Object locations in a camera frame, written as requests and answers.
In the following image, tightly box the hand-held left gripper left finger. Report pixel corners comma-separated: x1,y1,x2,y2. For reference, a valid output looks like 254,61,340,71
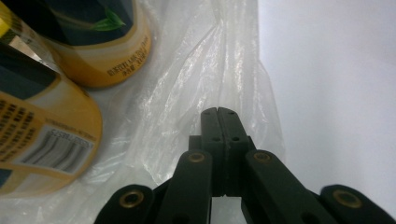
188,106,226,198

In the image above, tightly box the clear plastic bag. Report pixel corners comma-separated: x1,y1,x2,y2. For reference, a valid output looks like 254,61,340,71
0,0,286,224

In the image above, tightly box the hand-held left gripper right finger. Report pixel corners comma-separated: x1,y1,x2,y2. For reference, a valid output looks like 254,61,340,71
217,106,257,198

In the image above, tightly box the yellow dark-label drink bottle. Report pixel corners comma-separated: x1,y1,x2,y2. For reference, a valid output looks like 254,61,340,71
0,41,104,199
2,0,153,89

